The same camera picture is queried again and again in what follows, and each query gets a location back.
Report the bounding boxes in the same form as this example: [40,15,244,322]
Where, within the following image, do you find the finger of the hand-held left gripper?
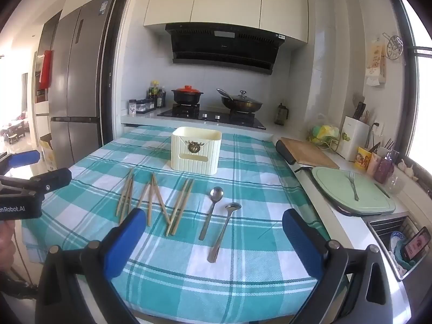
[0,168,72,195]
[0,150,40,176]

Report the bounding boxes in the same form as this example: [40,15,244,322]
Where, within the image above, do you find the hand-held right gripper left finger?
[35,208,147,324]

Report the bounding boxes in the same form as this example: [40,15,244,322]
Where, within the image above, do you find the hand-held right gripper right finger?
[283,208,410,324]

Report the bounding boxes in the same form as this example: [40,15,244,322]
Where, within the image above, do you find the stainless steel spoon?
[207,202,242,264]
[198,186,224,241]

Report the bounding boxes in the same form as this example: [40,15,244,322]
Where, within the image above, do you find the cream ribbed utensil holder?
[171,126,222,175]

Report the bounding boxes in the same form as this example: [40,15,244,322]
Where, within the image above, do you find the person's left hand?
[0,221,16,271]

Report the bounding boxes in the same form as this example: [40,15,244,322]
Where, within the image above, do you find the yellow box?
[40,133,56,171]

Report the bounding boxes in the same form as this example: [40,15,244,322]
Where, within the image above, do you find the dark wooden furniture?
[0,111,29,146]

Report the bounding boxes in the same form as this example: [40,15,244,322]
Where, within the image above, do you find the green cutting board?
[311,166,396,215]

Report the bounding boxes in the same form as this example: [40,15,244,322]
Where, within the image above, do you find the black rimmed tray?
[294,165,363,217]

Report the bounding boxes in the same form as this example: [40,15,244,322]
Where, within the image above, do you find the teal plaid tablecloth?
[22,126,333,316]

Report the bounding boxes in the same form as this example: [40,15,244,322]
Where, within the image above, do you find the steel fork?
[347,171,360,201]

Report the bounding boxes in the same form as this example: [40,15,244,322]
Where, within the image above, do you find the stainless steel refrigerator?
[34,0,118,171]

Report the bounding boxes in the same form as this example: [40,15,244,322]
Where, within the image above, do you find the wooden cutting board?
[280,137,340,170]

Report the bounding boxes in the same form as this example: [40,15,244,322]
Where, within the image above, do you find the red hanging cloth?
[39,50,53,89]

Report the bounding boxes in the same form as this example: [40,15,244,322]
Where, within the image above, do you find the blue white plate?
[390,231,410,260]

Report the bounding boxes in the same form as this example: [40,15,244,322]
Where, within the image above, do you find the yellow printed cup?
[354,146,372,170]

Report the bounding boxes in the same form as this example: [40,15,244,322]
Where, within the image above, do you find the pink cup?
[367,152,383,176]

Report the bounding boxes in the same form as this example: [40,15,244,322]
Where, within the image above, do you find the purple bottle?
[374,150,395,184]

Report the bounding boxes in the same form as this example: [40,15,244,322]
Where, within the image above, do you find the clear glass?
[385,172,406,194]

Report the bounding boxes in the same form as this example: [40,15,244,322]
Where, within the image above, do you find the sponge rack with cloths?
[306,124,341,152]

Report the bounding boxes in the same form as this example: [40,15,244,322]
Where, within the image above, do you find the smartphone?
[401,227,431,262]

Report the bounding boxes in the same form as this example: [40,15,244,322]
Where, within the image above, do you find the white knife block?
[340,116,370,161]

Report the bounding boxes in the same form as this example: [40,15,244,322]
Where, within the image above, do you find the spice jar rack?
[136,98,156,113]

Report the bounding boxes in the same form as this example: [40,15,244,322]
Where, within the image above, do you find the garlic bulbs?
[396,158,414,178]

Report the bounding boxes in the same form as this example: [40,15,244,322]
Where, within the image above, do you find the green cap sauce bottle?
[149,80,160,108]

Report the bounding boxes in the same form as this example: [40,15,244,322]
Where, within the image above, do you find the wok with glass lid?
[217,88,264,113]

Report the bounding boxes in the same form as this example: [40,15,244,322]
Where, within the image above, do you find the black gas stove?
[157,104,267,130]

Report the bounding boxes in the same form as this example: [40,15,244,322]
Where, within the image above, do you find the black clay pot orange lid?
[171,85,204,106]

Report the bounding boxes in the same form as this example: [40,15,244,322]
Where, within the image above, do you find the window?
[393,0,432,163]

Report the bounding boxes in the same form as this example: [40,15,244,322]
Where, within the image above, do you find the hanging printed bag holder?
[364,39,387,88]

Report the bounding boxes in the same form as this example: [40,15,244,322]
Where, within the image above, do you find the black range hood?
[165,23,285,75]

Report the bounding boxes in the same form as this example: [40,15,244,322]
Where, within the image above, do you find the metal steamer rack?
[382,33,406,60]

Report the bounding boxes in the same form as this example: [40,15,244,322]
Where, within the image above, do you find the black oblong handle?
[276,140,298,165]

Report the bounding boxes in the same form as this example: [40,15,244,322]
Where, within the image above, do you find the cream wall cabinets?
[143,0,309,44]

